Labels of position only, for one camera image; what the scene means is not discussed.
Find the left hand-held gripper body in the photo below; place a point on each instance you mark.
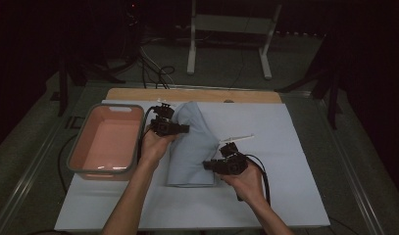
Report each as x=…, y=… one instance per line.
x=162, y=127

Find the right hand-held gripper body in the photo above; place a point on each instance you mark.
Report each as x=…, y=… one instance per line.
x=233, y=164

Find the light blue tank top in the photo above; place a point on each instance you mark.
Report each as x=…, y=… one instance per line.
x=192, y=153

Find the pink plastic basin grey rim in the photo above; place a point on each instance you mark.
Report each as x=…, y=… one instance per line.
x=109, y=143

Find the person's left hand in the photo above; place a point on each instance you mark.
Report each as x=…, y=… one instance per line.
x=153, y=150

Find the person's right hand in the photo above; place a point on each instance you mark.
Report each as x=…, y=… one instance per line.
x=249, y=186

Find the white table sheet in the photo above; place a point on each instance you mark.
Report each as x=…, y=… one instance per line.
x=278, y=182

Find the wooden table board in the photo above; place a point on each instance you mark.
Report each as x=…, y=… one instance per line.
x=220, y=95

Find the black floor stand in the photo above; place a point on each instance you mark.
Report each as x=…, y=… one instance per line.
x=63, y=88
x=332, y=98

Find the dark equipment with red light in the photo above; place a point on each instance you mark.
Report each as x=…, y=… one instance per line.
x=132, y=19

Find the white metal stand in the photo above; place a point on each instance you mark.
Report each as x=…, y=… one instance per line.
x=233, y=23

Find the black square floor bracket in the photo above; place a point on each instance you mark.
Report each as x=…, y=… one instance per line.
x=75, y=122

